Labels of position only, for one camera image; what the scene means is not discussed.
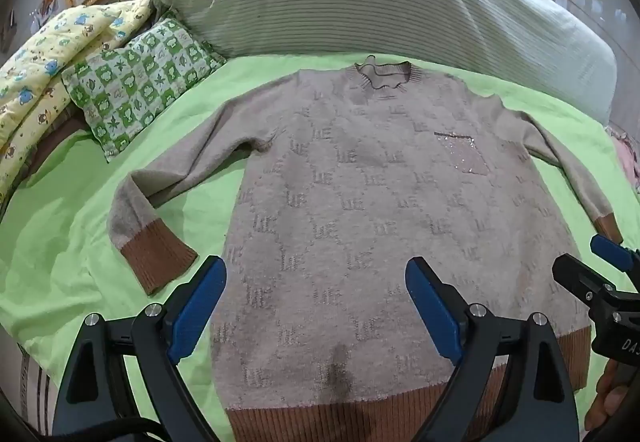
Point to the green checked small pillow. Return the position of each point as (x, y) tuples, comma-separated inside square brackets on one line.
[(135, 81)]

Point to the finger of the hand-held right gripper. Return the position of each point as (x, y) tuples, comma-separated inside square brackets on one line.
[(607, 249), (575, 274)]

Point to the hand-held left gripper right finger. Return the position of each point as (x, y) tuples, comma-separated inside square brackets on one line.
[(432, 312)]

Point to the beige knit sweater brown cuffs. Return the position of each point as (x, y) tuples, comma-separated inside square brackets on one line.
[(350, 197)]

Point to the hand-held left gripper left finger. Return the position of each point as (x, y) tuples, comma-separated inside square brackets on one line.
[(197, 312)]

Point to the pink cloth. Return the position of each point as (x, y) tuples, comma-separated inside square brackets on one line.
[(627, 156)]

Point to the person's right hand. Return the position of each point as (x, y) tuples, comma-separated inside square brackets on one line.
[(607, 402)]

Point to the light green bed sheet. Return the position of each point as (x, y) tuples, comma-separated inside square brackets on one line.
[(75, 247)]

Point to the yellow cartoon print blanket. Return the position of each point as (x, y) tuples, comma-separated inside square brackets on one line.
[(45, 71)]

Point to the bird wall sticker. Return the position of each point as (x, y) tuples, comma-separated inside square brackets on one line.
[(47, 1)]

